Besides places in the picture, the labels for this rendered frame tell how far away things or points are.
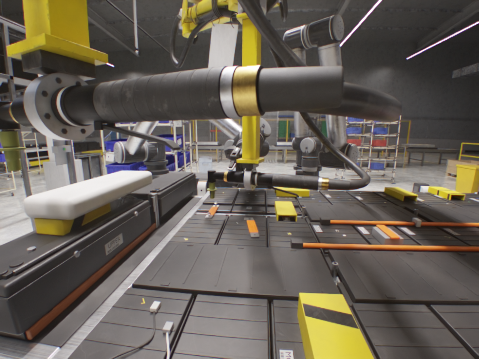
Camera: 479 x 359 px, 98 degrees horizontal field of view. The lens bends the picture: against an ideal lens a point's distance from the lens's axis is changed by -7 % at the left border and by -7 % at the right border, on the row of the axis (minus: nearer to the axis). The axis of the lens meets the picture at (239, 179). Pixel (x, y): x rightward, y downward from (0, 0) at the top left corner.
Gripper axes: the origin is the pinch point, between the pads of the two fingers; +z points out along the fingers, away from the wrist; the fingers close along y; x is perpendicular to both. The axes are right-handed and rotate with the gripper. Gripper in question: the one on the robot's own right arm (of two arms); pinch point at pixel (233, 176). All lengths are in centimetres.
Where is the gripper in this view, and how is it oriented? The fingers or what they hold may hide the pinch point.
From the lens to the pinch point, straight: 84.5
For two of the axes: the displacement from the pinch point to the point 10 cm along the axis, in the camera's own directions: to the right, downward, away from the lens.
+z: -3.1, 6.5, -6.9
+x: -9.3, -0.7, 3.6
